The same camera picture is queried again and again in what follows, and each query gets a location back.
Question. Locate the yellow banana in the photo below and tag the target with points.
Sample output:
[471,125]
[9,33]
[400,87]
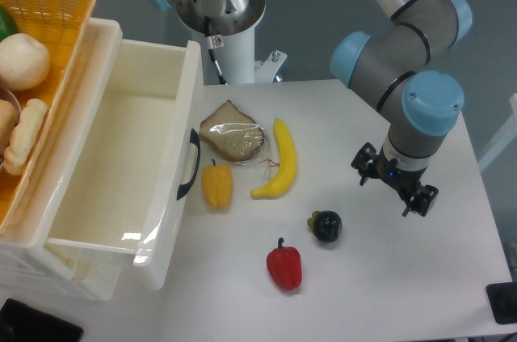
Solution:
[284,178]

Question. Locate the black drawer handle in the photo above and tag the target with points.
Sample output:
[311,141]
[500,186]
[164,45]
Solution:
[192,167]

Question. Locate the black device bottom left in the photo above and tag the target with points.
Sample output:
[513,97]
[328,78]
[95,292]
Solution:
[20,322]

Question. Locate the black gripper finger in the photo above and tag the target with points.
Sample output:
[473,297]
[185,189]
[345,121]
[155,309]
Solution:
[365,162]
[419,200]

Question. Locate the green vegetable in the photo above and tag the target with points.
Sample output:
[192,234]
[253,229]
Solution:
[8,26]

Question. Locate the white frame right edge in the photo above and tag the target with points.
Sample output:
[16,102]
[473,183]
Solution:
[500,140]

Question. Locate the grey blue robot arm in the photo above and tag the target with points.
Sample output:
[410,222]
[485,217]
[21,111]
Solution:
[388,73]

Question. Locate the wrapped brown bread slice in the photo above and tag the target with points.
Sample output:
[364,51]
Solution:
[238,138]

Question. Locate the light brown bread roll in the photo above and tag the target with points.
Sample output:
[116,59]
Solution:
[9,117]

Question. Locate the red bell pepper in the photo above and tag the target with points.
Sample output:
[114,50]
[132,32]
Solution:
[285,267]

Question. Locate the black device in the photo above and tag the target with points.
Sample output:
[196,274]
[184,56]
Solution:
[502,298]
[20,322]

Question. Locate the yellow bell pepper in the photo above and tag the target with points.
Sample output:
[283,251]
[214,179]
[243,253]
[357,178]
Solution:
[217,184]

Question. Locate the dark purple mangosteen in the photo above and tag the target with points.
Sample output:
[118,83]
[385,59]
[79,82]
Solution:
[325,225]

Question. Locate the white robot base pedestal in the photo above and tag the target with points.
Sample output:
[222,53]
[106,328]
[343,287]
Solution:
[225,30]

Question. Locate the white plastic drawer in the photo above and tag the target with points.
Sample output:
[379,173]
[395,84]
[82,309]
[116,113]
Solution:
[119,212]

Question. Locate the white round bun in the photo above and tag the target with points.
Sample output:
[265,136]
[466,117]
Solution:
[25,62]

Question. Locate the beige peanut shaped bread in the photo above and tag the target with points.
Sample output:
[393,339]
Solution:
[23,136]

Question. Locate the black device bottom right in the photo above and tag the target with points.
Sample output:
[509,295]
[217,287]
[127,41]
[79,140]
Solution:
[502,298]

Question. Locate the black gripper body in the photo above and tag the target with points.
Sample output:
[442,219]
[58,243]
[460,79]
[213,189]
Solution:
[405,183]

